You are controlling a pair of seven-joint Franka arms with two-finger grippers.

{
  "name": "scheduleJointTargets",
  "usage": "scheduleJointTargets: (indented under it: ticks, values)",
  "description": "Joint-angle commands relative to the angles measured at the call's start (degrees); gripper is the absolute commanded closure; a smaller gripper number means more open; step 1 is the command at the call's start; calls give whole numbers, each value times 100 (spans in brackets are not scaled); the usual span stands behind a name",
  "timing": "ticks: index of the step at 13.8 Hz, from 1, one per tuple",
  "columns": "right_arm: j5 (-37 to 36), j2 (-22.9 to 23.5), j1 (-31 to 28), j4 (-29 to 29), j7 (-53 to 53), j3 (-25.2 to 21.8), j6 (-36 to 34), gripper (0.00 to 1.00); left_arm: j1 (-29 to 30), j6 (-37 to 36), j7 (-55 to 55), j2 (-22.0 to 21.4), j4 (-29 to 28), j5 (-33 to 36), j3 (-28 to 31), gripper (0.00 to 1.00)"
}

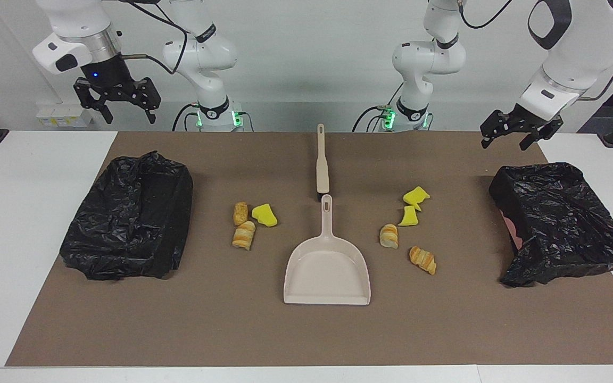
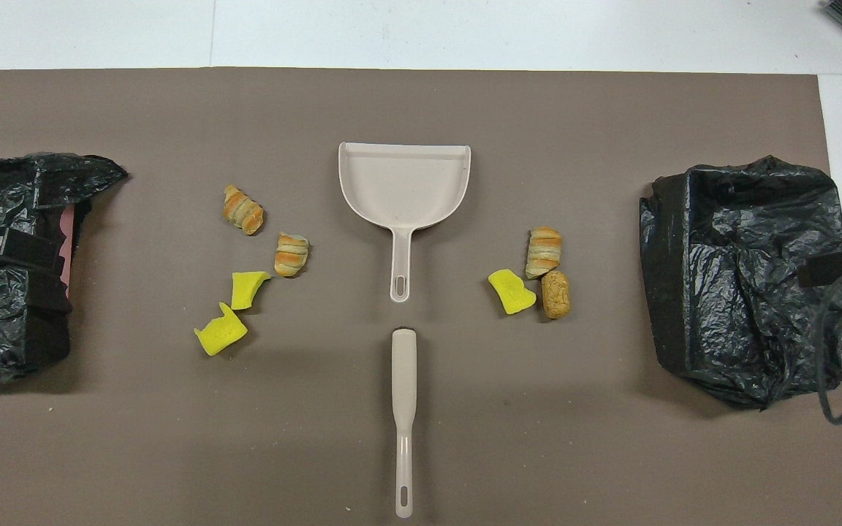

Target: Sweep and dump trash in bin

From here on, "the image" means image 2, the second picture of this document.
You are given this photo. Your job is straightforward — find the beige plastic dustpan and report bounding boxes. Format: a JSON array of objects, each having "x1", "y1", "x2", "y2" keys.
[{"x1": 338, "y1": 142, "x2": 472, "y2": 304}]

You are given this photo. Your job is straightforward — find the beige hand brush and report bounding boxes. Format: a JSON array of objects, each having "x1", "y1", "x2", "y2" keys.
[{"x1": 391, "y1": 328, "x2": 419, "y2": 519}]

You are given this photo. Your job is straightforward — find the striped croissant roll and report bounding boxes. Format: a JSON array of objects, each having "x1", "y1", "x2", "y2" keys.
[
  {"x1": 274, "y1": 232, "x2": 311, "y2": 278},
  {"x1": 525, "y1": 226, "x2": 564, "y2": 281},
  {"x1": 222, "y1": 184, "x2": 265, "y2": 237}
]

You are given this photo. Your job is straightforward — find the brown bread roll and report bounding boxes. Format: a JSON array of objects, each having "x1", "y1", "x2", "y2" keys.
[{"x1": 542, "y1": 270, "x2": 572, "y2": 320}]

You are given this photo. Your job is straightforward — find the yellow sponge piece green edge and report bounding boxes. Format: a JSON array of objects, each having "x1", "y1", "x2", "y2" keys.
[{"x1": 230, "y1": 271, "x2": 273, "y2": 311}]

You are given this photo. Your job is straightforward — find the black bag lined bin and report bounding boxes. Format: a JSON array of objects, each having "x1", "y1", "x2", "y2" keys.
[{"x1": 639, "y1": 154, "x2": 842, "y2": 411}]

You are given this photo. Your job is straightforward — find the pink bin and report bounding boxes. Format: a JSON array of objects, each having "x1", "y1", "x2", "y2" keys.
[{"x1": 58, "y1": 205, "x2": 77, "y2": 299}]

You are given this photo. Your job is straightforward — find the brown paper table mat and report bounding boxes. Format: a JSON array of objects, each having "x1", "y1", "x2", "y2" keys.
[{"x1": 0, "y1": 67, "x2": 842, "y2": 526}]

